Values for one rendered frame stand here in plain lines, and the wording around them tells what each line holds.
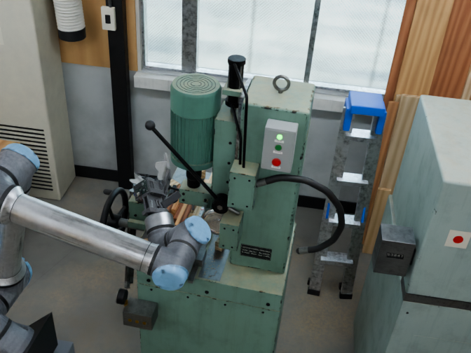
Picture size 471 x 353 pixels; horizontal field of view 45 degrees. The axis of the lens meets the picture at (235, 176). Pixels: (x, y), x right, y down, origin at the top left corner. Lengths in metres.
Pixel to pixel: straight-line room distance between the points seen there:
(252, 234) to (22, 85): 1.88
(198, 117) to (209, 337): 0.97
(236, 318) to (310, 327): 0.90
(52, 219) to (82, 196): 2.30
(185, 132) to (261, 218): 0.42
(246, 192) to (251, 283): 0.43
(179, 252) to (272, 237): 0.62
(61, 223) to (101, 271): 1.78
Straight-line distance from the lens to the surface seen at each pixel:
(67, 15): 3.37
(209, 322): 2.38
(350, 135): 2.80
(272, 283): 2.23
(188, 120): 1.96
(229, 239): 2.06
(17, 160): 1.79
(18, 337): 2.20
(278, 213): 2.07
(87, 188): 4.02
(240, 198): 1.95
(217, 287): 2.22
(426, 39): 3.19
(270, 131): 1.81
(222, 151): 2.01
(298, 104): 1.88
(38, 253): 3.58
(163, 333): 2.51
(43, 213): 1.66
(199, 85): 1.97
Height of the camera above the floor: 2.40
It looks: 36 degrees down
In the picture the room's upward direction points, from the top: 4 degrees clockwise
